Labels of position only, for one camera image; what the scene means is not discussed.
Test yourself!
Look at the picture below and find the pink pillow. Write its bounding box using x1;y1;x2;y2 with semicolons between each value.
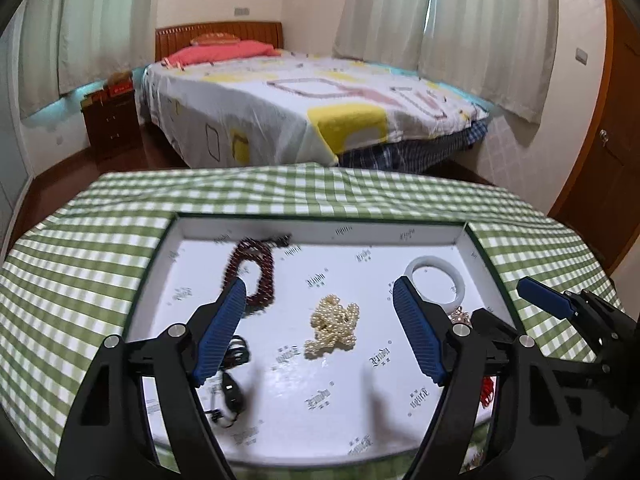
164;40;277;67

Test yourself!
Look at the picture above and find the brown cushion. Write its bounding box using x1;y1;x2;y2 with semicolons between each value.
191;31;241;46

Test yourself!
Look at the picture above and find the pearl necklace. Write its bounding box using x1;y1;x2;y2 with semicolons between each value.
304;295;362;360

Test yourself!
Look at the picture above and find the wooden door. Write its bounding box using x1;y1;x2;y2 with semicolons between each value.
546;0;640;277

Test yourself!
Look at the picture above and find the dark wooden nightstand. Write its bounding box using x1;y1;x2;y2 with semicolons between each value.
80;90;142;162

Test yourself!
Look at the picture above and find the patterned white bedsheet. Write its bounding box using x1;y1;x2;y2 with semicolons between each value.
141;49;490;168

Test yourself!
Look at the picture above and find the green checkered tablecloth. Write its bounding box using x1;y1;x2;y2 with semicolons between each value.
0;162;626;480

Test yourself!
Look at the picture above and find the dark green cord necklace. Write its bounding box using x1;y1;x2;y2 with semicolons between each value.
204;334;252;429

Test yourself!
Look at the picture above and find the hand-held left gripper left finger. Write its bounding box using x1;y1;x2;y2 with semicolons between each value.
54;277;248;480

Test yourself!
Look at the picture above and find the white curtain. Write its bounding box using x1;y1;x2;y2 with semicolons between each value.
56;0;162;97
16;0;78;120
331;0;437;64
416;0;559;127

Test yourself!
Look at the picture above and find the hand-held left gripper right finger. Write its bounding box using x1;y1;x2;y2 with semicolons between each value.
390;275;586;480

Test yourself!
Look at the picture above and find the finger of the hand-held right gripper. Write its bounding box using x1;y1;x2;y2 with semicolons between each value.
516;276;581;320

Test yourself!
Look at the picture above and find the white jade bangle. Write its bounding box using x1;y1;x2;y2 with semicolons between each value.
403;256;467;307

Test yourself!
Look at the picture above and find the brown bead bracelet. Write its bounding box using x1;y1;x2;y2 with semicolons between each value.
221;233;294;312

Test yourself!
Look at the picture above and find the wooden headboard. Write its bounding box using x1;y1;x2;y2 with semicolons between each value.
154;21;285;63

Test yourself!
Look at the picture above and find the glass sliding wardrobe door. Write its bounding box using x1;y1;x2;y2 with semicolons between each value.
0;35;36;241

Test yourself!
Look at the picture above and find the blue plaid mattress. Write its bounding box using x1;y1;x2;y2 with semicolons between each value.
339;119;490;172

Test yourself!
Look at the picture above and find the dark green jewelry tray box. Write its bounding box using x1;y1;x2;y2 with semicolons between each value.
122;212;532;472

